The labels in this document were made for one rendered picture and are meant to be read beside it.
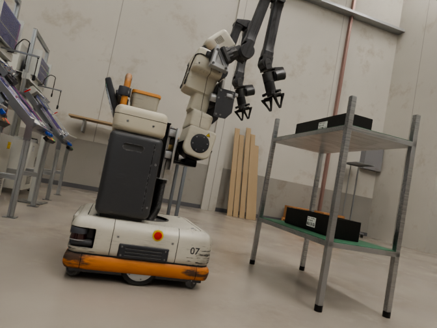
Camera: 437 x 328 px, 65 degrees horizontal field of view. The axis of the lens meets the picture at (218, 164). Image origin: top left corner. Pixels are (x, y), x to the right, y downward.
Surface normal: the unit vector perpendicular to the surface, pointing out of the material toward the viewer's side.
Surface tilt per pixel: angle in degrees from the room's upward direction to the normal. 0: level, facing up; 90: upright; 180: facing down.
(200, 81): 90
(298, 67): 90
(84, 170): 90
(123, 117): 90
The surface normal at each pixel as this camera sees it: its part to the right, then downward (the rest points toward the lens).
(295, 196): 0.29, -0.01
